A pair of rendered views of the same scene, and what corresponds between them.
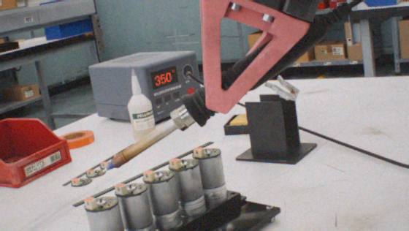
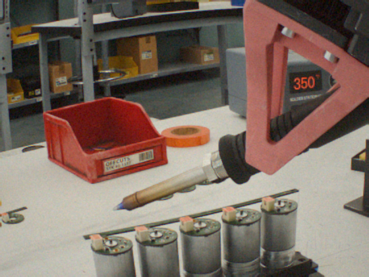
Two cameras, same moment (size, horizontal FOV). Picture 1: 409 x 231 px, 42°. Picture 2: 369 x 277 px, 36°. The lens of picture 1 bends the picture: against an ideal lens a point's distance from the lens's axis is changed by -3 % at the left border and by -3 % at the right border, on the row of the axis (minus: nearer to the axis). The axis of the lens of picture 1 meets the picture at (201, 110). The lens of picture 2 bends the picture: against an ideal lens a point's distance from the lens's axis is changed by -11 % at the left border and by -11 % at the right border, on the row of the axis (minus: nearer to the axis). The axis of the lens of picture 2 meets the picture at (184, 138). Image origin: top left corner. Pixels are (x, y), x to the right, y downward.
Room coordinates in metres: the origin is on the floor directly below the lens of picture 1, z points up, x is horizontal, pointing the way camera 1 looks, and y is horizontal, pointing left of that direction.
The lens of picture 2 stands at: (0.08, -0.08, 0.96)
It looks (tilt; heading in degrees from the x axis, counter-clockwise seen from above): 16 degrees down; 21
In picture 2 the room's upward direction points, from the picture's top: 3 degrees counter-clockwise
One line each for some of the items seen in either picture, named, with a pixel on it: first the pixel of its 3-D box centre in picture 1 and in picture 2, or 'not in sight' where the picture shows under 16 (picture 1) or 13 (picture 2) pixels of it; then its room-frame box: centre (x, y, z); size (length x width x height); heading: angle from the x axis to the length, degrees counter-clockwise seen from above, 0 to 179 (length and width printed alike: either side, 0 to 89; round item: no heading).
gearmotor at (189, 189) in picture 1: (188, 191); (241, 250); (0.42, 0.02, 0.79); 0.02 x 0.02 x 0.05
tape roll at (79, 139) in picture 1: (74, 139); (185, 136); (0.78, 0.19, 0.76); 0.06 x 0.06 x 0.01
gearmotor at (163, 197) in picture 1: (163, 205); (201, 260); (0.40, 0.04, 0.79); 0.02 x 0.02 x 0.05
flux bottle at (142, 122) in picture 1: (139, 103); not in sight; (0.75, 0.09, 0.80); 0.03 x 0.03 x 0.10
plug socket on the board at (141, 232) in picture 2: (122, 188); (143, 233); (0.38, 0.07, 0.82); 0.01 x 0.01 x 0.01; 45
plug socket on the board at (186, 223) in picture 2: (150, 175); (188, 223); (0.40, 0.05, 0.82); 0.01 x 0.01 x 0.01; 45
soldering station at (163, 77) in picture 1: (145, 86); (288, 86); (0.90, 0.09, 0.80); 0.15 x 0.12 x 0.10; 43
